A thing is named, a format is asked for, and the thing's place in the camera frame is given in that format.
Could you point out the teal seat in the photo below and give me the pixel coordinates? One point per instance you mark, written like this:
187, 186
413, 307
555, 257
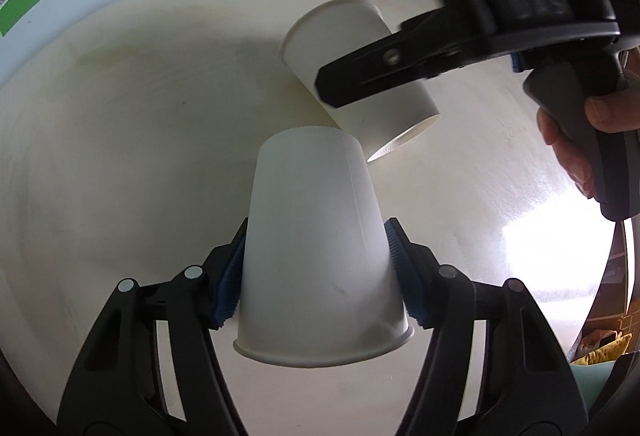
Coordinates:
590, 388

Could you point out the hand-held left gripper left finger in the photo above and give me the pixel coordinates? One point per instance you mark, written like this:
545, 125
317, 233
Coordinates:
227, 286

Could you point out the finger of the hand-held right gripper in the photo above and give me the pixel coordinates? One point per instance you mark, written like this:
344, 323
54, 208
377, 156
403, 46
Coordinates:
380, 65

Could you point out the yellow cushion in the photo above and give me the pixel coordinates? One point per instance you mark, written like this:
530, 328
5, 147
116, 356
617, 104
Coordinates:
602, 351

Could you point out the white paper cup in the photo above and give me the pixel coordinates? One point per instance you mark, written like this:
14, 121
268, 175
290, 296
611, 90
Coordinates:
315, 241
340, 43

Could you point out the wooden bookshelf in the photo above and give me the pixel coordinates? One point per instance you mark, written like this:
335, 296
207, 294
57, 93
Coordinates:
612, 286

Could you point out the person's right hand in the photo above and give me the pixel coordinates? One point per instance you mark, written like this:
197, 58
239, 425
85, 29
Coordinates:
615, 113

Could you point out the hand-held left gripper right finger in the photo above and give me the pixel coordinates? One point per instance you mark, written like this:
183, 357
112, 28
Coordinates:
410, 276

